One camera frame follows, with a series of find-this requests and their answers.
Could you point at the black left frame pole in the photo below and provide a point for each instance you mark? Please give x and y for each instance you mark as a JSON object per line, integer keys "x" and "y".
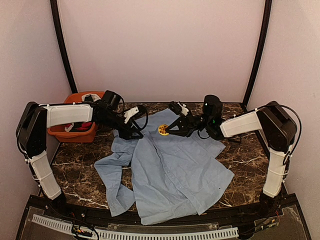
{"x": 62, "y": 46}

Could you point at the black right frame pole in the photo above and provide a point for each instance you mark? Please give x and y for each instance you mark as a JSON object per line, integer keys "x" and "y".
{"x": 259, "y": 52}

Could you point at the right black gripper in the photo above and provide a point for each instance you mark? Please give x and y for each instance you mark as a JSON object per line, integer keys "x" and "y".
{"x": 187, "y": 124}

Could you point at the red cloth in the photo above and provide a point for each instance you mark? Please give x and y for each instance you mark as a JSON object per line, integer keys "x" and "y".
{"x": 82, "y": 126}

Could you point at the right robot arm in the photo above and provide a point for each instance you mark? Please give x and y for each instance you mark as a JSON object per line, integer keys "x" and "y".
{"x": 280, "y": 132}

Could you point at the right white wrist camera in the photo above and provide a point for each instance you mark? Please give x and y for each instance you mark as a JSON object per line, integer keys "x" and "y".
{"x": 182, "y": 109}

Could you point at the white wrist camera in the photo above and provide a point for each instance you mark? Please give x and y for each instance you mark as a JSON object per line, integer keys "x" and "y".
{"x": 130, "y": 113}
{"x": 182, "y": 109}

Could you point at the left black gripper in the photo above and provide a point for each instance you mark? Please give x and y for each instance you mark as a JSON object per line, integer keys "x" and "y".
{"x": 127, "y": 135}

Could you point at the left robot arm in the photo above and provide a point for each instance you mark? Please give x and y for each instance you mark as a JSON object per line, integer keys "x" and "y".
{"x": 36, "y": 119}

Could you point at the black frame pole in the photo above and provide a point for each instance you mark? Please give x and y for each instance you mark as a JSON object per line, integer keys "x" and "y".
{"x": 259, "y": 52}
{"x": 62, "y": 46}

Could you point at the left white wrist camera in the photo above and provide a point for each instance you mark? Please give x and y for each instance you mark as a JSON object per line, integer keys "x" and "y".
{"x": 130, "y": 113}

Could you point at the orange plastic basket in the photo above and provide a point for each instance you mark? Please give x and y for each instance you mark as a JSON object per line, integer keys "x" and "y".
{"x": 79, "y": 132}

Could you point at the light blue shirt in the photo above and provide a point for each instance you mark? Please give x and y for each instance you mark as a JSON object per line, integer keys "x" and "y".
{"x": 166, "y": 177}

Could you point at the white cloth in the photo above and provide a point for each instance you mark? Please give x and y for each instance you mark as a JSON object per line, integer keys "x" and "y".
{"x": 90, "y": 97}

